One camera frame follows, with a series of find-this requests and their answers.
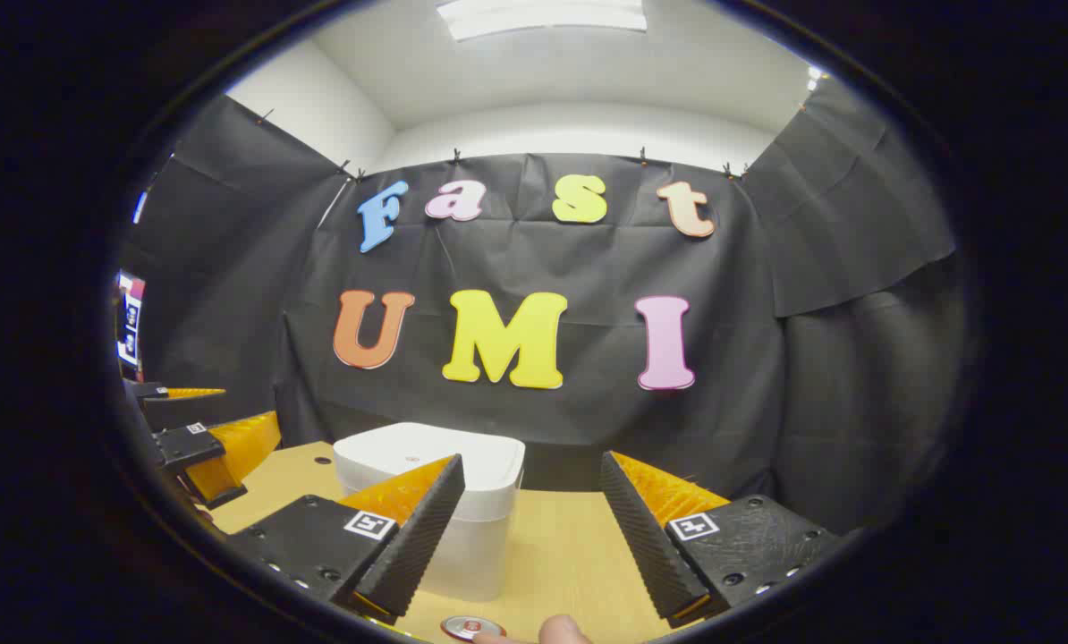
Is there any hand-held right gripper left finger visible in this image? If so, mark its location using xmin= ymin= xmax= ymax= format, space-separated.
xmin=225 ymin=453 xmax=467 ymax=625

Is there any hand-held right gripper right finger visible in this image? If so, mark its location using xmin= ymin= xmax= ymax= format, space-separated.
xmin=599 ymin=450 xmax=850 ymax=629

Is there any white desktop garbage bin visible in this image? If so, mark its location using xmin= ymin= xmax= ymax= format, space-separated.
xmin=333 ymin=422 xmax=526 ymax=603

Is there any red pop can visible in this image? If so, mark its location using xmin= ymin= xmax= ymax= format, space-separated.
xmin=440 ymin=614 xmax=508 ymax=643

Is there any computer monitor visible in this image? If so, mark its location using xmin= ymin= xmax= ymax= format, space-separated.
xmin=115 ymin=271 xmax=148 ymax=369

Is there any black backdrop cloth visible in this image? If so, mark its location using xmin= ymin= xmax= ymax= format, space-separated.
xmin=118 ymin=76 xmax=969 ymax=538

